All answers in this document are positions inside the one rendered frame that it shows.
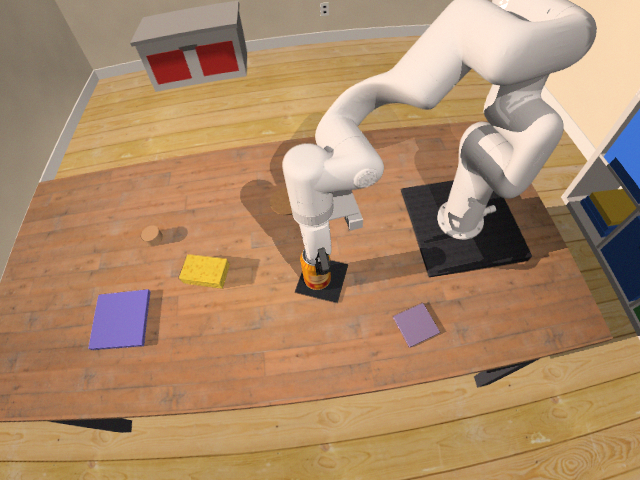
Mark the orange and yellow striped drink can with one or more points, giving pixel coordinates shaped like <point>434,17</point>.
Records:
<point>312,280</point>

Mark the yellow sponge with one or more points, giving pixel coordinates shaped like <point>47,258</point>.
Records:
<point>204,271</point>

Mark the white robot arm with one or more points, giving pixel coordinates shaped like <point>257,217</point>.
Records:
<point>468,34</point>

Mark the tan round cork coaster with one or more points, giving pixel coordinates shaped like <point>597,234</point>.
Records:
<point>280,202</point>

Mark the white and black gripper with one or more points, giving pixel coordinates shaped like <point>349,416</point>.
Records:
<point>317,237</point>

